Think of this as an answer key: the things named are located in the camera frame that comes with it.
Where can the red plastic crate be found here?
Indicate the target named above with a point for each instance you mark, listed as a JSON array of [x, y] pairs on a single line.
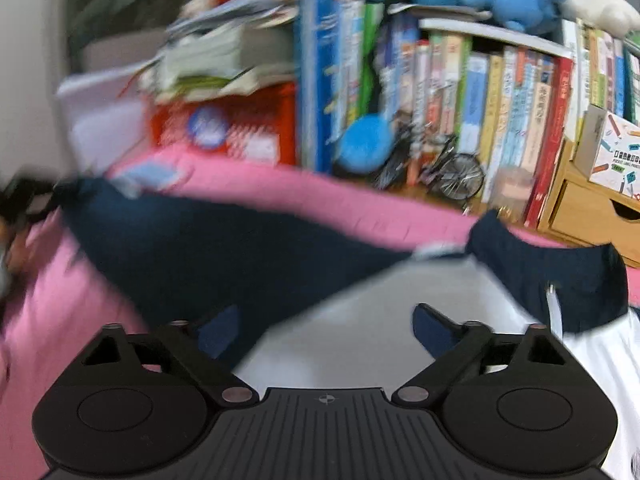
[[265, 115]]

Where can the light blue notebook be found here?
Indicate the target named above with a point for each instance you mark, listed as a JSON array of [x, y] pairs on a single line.
[[150, 175]]

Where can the row of tall blue workbooks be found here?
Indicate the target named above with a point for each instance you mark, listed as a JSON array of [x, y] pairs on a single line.
[[320, 85]]

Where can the wooden drawer organizer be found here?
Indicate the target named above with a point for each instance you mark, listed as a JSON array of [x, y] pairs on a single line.
[[585, 210]]

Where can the blue plush ball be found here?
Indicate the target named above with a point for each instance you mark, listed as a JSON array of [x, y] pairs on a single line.
[[365, 142]]

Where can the pink rabbit print towel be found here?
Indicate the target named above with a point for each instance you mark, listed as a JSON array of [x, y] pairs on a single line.
[[300, 195]]

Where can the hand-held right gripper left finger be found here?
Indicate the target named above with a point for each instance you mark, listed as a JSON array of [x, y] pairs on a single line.
[[220, 332]]

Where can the person's left hand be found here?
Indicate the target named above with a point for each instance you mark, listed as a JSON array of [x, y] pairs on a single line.
[[17, 255]]

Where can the black model bicycle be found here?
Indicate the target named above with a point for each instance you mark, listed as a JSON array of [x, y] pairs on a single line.
[[457, 180]]

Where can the navy and white jacket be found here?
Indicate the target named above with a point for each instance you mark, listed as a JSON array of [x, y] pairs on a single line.
[[225, 260]]

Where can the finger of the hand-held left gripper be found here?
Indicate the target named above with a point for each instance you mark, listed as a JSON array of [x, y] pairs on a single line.
[[30, 202]]

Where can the row of paperback books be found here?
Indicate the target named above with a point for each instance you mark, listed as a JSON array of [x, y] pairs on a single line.
[[500, 110]]

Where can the stack of paper workbooks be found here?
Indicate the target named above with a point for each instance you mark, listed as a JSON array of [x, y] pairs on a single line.
[[215, 50]]

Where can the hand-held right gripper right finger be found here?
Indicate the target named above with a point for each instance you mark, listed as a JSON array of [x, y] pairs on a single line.
[[432, 330]]

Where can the white paper bag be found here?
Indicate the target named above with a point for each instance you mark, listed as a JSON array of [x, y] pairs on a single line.
[[100, 125]]

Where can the white patterned cardboard box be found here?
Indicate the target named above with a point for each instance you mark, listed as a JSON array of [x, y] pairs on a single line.
[[615, 155]]

